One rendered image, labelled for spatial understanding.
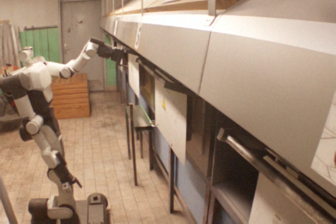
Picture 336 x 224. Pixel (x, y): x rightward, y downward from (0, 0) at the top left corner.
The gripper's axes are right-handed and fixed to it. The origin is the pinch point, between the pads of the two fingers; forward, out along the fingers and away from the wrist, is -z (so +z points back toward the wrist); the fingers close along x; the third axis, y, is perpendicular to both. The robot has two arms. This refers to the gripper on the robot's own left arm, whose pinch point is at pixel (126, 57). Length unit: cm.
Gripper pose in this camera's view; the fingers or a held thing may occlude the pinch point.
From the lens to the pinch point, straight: 174.8
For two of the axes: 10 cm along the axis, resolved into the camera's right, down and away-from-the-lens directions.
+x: 3.4, -9.2, -1.8
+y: -2.8, -2.8, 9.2
